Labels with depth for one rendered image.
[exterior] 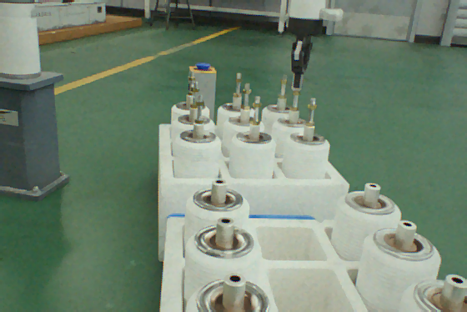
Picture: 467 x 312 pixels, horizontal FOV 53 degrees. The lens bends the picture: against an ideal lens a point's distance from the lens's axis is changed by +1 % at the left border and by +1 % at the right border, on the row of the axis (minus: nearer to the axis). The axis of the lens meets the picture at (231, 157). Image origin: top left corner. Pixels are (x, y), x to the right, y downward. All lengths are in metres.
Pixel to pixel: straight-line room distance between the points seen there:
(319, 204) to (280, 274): 0.33
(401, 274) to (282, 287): 0.18
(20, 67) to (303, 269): 0.83
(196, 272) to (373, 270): 0.23
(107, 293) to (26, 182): 0.46
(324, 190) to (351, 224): 0.27
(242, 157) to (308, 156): 0.14
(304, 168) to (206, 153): 0.21
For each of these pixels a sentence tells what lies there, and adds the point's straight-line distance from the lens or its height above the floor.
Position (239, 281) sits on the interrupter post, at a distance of 0.48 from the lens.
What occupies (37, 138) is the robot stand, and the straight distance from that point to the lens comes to 1.25.
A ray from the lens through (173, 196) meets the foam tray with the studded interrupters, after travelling 0.93.
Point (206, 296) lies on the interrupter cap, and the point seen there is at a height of 0.25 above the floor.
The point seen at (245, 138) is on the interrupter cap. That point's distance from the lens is 0.98.
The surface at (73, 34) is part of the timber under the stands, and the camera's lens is 4.12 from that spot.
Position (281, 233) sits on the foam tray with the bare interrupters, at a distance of 0.80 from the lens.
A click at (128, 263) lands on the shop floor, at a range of 1.01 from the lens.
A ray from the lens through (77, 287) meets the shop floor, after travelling 0.96.
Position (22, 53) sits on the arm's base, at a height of 0.36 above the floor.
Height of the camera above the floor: 0.56
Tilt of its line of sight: 21 degrees down
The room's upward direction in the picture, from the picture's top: 4 degrees clockwise
